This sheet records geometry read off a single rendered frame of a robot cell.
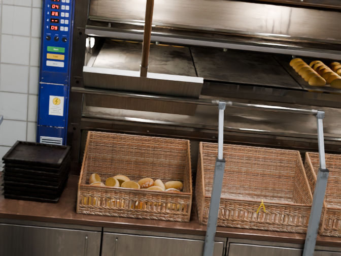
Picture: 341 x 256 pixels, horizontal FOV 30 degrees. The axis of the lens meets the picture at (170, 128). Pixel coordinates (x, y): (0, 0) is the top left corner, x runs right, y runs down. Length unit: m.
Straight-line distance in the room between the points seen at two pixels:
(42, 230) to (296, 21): 1.66
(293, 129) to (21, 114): 1.47
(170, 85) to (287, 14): 0.81
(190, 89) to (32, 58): 0.91
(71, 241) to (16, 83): 0.91
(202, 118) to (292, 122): 0.49
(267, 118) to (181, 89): 0.69
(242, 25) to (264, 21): 0.12
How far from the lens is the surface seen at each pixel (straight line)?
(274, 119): 3.51
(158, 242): 3.11
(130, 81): 2.96
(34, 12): 3.39
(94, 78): 2.97
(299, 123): 3.54
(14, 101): 3.51
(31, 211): 3.14
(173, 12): 3.33
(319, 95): 3.52
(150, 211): 3.11
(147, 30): 2.58
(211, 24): 3.34
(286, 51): 3.28
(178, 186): 3.41
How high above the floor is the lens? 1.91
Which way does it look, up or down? 17 degrees down
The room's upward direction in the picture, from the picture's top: 6 degrees clockwise
